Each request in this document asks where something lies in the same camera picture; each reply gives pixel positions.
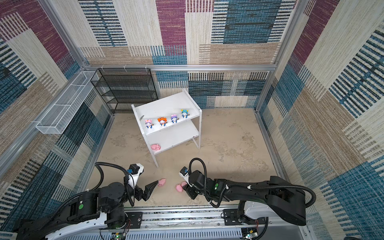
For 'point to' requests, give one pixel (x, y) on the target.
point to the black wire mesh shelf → (121, 88)
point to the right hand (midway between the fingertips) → (187, 186)
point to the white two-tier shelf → (168, 120)
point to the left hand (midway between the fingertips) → (150, 176)
